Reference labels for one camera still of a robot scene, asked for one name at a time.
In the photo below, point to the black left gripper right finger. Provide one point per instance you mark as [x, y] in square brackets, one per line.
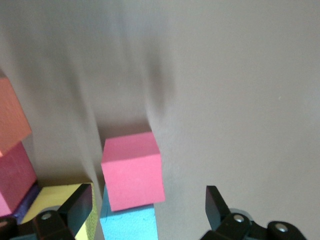
[216, 210]

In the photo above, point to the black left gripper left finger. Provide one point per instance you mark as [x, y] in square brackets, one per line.
[75, 207]

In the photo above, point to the yellow foam block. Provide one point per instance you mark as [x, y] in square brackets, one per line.
[55, 193]

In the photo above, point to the purple foam block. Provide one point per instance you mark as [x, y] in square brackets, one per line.
[28, 205]

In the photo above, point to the blue foam block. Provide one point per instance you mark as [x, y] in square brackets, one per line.
[130, 225]

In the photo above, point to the red foam block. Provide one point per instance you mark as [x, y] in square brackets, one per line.
[15, 175]
[132, 172]

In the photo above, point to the orange foam block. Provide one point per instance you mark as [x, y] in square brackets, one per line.
[12, 112]

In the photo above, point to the brown table cover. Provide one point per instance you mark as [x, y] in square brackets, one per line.
[225, 75]

